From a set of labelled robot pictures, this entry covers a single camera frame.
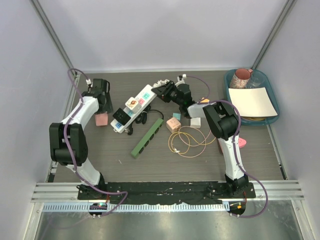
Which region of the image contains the clear plastic cup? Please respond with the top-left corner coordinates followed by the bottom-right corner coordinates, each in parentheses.
top-left (245, 71), bottom-right (265, 89)

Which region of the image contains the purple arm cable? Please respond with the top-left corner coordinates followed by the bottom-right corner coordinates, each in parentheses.
top-left (63, 68), bottom-right (128, 218)
top-left (186, 74), bottom-right (270, 218)

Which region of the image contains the green power strip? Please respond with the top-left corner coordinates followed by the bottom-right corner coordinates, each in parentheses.
top-left (131, 118), bottom-right (164, 159)

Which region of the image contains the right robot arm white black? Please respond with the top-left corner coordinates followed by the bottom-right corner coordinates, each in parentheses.
top-left (152, 80), bottom-right (248, 198)

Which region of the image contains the white paper sheet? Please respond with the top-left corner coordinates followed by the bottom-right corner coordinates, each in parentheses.
top-left (228, 87), bottom-right (278, 118)

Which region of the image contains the white power strip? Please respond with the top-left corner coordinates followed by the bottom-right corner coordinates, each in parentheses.
top-left (110, 84), bottom-right (157, 134)

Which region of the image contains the white coiled cord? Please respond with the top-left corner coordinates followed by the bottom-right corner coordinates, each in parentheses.
top-left (153, 78), bottom-right (171, 88)

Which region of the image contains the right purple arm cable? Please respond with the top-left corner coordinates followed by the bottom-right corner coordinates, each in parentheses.
top-left (186, 74), bottom-right (270, 218)

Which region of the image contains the black coiled power cord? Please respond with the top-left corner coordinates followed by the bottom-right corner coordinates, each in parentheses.
top-left (126, 104), bottom-right (165, 137)

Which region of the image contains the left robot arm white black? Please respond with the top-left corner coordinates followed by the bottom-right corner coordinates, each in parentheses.
top-left (49, 78), bottom-right (112, 200)

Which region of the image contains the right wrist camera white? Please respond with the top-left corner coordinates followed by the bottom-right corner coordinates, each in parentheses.
top-left (175, 74), bottom-right (187, 86)

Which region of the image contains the teal plug adapter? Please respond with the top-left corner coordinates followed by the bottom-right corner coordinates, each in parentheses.
top-left (172, 112), bottom-right (181, 121)

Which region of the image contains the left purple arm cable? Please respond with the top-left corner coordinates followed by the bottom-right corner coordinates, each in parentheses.
top-left (63, 68), bottom-right (128, 218)

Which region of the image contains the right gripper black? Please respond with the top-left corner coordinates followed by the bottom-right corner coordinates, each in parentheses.
top-left (151, 80), bottom-right (183, 107)

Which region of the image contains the light pink cube adapter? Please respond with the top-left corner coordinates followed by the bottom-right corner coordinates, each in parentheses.
top-left (166, 117), bottom-right (181, 133)

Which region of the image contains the teal plastic tray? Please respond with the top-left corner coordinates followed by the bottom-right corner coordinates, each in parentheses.
top-left (224, 69), bottom-right (280, 127)

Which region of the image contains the pink patterned mug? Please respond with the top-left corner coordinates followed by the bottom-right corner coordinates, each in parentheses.
top-left (229, 68), bottom-right (253, 89)

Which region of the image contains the pink power strip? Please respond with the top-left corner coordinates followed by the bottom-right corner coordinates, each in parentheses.
top-left (217, 136), bottom-right (248, 155)

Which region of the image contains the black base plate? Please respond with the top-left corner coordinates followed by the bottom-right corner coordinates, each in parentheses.
top-left (76, 181), bottom-right (256, 205)

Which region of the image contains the white USB charger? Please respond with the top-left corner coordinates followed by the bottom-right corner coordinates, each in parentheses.
top-left (189, 117), bottom-right (201, 129)

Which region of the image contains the yellow USB charger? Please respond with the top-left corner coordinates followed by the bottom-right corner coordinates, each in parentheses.
top-left (198, 97), bottom-right (210, 104)

